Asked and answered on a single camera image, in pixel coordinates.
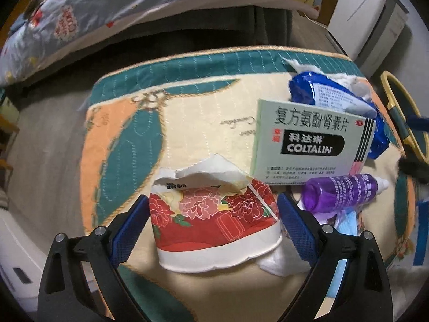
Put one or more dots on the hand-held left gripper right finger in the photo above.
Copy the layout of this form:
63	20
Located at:
298	231

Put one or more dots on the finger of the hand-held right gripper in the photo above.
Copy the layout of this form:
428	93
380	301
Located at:
418	123
414	171

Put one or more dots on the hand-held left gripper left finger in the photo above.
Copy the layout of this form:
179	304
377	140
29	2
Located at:
129	231

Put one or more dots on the teal bin with yellow rim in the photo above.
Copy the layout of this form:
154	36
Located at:
402	107

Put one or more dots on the blue face mask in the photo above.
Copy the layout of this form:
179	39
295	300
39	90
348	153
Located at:
347	229

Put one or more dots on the red floral paper cup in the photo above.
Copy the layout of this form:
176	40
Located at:
207	231

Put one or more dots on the pale green medicine box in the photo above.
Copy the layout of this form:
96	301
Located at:
301	124

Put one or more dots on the blue silver wipes packet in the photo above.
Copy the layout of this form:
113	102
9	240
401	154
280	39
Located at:
306	87

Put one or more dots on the purple plastic bottle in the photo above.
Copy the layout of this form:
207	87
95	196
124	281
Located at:
335	191

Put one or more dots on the pink plastic strip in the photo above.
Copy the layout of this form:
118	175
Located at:
356	168

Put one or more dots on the printed cardboard box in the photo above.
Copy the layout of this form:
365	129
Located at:
423	234

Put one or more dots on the patterned quilted mat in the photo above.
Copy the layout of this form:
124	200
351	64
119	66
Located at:
127	134

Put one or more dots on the white low furniture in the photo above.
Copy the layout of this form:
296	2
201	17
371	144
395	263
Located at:
16	251

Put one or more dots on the white air purifier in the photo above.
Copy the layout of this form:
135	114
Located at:
362	13

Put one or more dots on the printed blue duvet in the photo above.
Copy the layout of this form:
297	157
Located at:
117	10

